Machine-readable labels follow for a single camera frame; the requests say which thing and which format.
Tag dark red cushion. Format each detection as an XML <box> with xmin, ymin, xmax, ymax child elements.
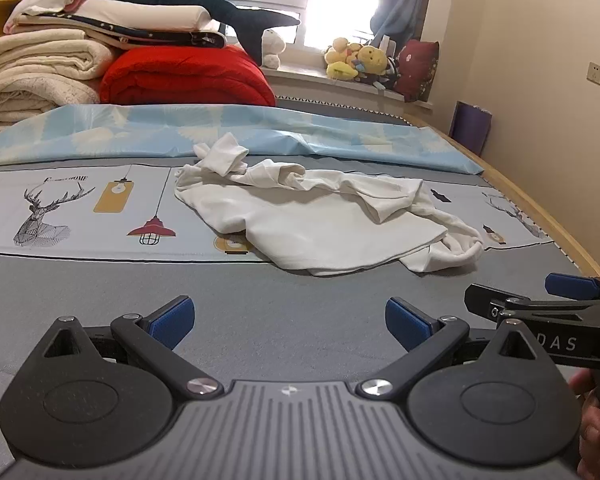
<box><xmin>393</xmin><ymin>39</ymin><xmax>440</xmax><ymax>102</ymax></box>

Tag light blue patterned quilt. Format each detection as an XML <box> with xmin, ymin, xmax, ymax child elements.
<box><xmin>0</xmin><ymin>104</ymin><xmax>483</xmax><ymax>174</ymax></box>

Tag cream folded blankets stack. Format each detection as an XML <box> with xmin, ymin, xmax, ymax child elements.
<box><xmin>0</xmin><ymin>28</ymin><xmax>117</xmax><ymax>132</ymax></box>

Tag purple box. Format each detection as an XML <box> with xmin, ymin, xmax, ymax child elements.
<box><xmin>450</xmin><ymin>101</ymin><xmax>492</xmax><ymax>156</ymax></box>

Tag blue curtain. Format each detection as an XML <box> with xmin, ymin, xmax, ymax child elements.
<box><xmin>370</xmin><ymin>0</ymin><xmax>428</xmax><ymax>51</ymax></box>

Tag white folded bedding pile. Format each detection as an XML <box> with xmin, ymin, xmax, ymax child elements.
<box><xmin>3</xmin><ymin>0</ymin><xmax>226</xmax><ymax>50</ymax></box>

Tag red folded quilt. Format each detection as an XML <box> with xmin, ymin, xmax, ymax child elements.
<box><xmin>99</xmin><ymin>46</ymin><xmax>275</xmax><ymax>106</ymax></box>

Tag white t-shirt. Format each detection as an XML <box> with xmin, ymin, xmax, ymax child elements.
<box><xmin>174</xmin><ymin>133</ymin><xmax>483</xmax><ymax>275</ymax></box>

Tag white plush toy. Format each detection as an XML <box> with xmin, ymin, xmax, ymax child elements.
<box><xmin>261</xmin><ymin>29</ymin><xmax>286</xmax><ymax>70</ymax></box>

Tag printed grey bed sheet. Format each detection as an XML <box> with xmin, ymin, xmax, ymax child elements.
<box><xmin>0</xmin><ymin>96</ymin><xmax>596</xmax><ymax>480</ymax></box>

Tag person's right hand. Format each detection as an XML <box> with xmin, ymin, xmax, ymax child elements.
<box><xmin>569</xmin><ymin>368</ymin><xmax>600</xmax><ymax>480</ymax></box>

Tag yellow plush toys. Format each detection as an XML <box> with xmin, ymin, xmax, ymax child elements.
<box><xmin>324</xmin><ymin>38</ymin><xmax>400</xmax><ymax>90</ymax></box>

